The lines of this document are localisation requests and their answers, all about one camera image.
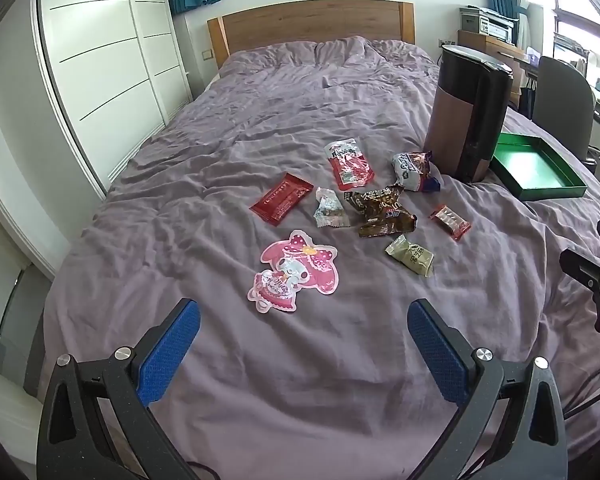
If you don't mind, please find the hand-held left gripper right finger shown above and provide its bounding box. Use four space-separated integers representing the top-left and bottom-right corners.
406 298 568 480

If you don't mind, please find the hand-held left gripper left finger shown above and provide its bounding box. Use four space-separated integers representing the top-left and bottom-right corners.
36 298 201 480

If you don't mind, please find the green cardboard box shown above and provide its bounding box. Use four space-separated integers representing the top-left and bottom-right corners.
490 131 588 202

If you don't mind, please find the olive green candy packet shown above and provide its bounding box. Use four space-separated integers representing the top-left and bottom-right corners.
385 234 435 277

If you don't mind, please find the small red and white candy packet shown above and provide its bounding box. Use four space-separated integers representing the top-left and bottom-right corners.
428 203 472 242

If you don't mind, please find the brown chocolate snack packet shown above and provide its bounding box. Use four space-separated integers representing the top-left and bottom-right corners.
343 184 406 221
357 208 418 238

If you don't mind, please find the pink cartoon character packet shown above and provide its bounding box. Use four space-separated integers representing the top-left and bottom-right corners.
247 230 342 315

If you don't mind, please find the clear cartoon candy packet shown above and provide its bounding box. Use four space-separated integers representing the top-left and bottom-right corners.
313 187 351 229

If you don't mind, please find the dark red snack packet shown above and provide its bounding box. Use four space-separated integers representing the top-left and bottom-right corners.
249 172 314 223

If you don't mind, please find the white and blue cookie packet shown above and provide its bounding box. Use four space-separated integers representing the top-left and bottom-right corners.
391 150 443 194

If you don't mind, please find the red and silver snack packet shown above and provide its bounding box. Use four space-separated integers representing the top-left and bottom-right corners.
324 136 376 192

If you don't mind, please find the grey chair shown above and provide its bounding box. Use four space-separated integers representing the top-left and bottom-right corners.
532 55 600 156

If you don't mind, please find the wooden dresser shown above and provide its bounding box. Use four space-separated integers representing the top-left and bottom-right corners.
457 30 528 106

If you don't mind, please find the grey printer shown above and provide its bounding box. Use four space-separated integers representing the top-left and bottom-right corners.
459 5 521 43

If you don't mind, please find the purple duvet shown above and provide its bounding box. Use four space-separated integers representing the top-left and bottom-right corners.
42 35 600 480

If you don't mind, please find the white wardrobe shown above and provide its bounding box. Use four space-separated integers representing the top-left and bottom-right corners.
0 0 191 281

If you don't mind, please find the wooden headboard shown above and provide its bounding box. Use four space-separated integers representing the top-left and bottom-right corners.
207 0 416 68

